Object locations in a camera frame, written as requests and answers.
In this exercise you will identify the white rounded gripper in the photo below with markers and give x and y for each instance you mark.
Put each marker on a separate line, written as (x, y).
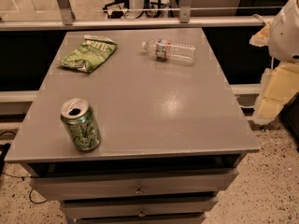
(285, 36)

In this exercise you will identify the green soda can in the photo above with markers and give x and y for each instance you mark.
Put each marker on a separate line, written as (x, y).
(80, 123)

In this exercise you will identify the clear plastic water bottle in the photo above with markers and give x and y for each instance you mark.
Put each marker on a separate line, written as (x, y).
(163, 49)

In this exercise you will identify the upper grey drawer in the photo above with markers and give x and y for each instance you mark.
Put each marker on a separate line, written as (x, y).
(125, 185)

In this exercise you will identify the grey drawer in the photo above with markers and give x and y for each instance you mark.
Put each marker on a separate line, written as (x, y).
(125, 185)
(131, 208)

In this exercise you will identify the grey drawer cabinet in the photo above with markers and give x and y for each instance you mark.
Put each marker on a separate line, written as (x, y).
(153, 116)

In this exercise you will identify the black office chair base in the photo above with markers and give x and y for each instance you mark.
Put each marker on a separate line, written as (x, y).
(115, 9)

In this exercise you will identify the lower grey drawer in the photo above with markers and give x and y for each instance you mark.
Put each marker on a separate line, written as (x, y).
(131, 208)

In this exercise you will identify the green chip bag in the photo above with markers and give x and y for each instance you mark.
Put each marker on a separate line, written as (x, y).
(90, 54)

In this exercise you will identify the upper drawer knob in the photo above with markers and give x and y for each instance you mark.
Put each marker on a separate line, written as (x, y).
(139, 191)

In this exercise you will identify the drawer knob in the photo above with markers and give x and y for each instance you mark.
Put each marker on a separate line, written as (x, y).
(141, 214)
(139, 191)

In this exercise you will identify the lower drawer knob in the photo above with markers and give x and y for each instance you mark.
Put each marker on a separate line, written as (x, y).
(141, 214)

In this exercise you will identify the metal railing frame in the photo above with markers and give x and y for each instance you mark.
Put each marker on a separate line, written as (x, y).
(37, 15)

